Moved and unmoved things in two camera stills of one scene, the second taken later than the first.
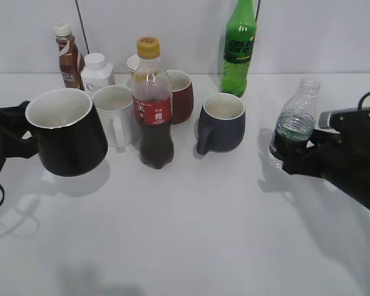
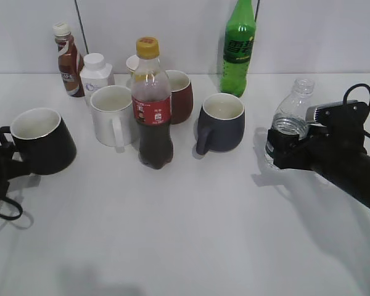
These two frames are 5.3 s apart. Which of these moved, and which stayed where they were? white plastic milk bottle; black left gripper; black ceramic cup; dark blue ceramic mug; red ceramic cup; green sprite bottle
Moved: black ceramic cup; black left gripper
Stayed: green sprite bottle; red ceramic cup; white plastic milk bottle; dark blue ceramic mug
